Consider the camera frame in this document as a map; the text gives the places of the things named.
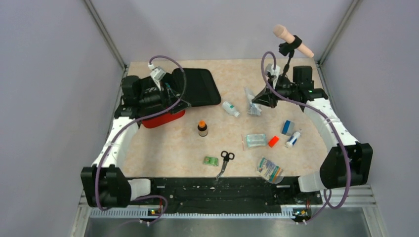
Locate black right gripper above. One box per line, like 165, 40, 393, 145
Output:
252, 78, 298, 109

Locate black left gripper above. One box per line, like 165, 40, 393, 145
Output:
138, 78, 191, 114

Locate clear bag wipe sachets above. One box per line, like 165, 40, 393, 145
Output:
244, 87, 261, 116

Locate white bottle green label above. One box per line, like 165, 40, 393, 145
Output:
222, 101, 240, 118

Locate small teal pad packet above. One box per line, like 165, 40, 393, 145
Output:
242, 134, 267, 151

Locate white blue tube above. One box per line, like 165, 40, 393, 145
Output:
286, 131, 301, 148

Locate bandage roll packet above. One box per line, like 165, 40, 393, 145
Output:
255, 157, 284, 184

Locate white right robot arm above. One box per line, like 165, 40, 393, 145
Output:
263, 64, 373, 203

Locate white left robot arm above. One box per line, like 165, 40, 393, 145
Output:
80, 72, 190, 211

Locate red black medicine kit case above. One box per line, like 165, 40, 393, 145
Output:
142, 68, 221, 128

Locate brown bottle orange cap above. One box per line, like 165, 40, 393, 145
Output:
197, 120, 208, 137

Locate blue grey box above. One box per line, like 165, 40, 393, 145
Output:
281, 120, 295, 136

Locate orange small box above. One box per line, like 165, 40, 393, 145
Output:
268, 136, 280, 148

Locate black microphone stand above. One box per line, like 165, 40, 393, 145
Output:
273, 35, 302, 90

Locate green wind oil box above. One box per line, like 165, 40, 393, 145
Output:
203, 156, 219, 167

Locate beige microphone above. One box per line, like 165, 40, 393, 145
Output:
273, 24, 314, 58

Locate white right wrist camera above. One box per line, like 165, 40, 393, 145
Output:
265, 63, 281, 80

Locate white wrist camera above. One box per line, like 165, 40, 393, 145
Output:
265, 63, 281, 80
148, 63, 166, 91

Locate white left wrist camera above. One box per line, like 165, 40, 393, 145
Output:
148, 63, 166, 91

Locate black handled scissors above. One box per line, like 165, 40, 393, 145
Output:
216, 151, 235, 182

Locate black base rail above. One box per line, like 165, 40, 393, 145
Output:
130, 177, 323, 214

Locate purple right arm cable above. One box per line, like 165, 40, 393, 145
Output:
260, 51, 352, 225

